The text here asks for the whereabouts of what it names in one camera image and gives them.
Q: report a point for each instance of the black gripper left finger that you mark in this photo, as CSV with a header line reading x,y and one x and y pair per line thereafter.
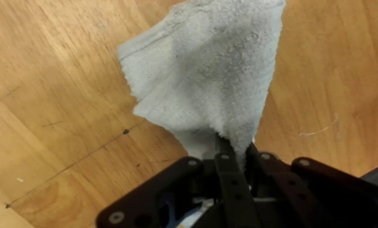
x,y
237,198

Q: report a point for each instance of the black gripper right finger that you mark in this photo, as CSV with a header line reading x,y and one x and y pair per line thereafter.
x,y
282,198

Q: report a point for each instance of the white terry cloth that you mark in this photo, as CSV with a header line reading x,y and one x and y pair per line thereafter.
x,y
205,70

